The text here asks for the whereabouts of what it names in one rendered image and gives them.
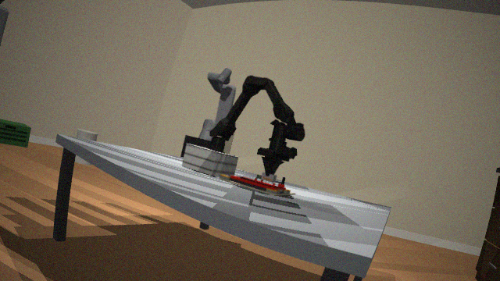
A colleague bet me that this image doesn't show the red toy car body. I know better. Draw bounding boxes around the red toy car body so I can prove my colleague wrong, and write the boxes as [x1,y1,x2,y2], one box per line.
[230,176,286,193]

